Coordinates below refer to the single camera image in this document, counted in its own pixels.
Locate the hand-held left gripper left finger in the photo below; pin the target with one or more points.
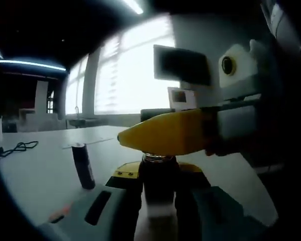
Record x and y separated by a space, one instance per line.
115 206

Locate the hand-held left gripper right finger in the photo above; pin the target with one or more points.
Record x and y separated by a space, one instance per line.
208 213

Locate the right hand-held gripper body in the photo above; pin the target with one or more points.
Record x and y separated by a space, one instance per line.
240 75

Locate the tall gradient cosmetic bottle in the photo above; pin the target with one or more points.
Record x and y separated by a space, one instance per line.
158 180

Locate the short black cosmetic bottle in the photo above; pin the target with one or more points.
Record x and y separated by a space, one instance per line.
81 165

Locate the person's left hand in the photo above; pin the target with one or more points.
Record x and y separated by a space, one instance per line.
62 210

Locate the open laptop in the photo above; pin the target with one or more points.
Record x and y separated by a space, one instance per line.
181 98

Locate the white worn device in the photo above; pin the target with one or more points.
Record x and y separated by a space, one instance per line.
283 27

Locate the window with white blinds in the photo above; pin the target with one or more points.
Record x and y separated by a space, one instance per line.
130 75

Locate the white table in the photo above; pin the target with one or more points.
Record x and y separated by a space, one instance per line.
40 180

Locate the metal sink with faucet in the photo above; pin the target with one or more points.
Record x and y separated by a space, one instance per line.
82 121

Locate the overhead ceiling light strip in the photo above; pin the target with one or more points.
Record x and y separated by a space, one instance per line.
134 6

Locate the long ceiling light strip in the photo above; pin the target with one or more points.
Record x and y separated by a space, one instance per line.
30 64

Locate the black wall monitor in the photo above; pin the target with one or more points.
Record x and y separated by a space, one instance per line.
183 65

